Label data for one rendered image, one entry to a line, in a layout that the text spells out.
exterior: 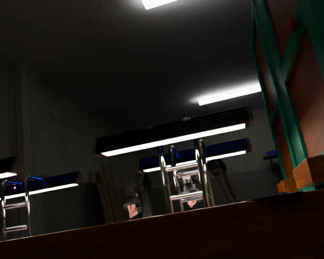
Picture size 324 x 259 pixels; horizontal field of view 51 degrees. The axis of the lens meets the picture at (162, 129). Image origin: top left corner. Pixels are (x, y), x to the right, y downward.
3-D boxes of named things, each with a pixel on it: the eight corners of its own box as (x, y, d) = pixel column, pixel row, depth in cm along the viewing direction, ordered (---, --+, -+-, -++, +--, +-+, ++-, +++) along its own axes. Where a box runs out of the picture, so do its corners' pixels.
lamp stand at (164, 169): (169, 240, 137) (154, 135, 149) (218, 233, 133) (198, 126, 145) (158, 244, 119) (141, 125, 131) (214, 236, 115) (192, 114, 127)
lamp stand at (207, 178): (186, 234, 175) (173, 151, 187) (225, 228, 171) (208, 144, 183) (179, 237, 157) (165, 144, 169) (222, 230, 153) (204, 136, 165)
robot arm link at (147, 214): (153, 223, 227) (147, 176, 239) (143, 225, 228) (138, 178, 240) (155, 224, 232) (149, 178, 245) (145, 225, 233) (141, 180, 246)
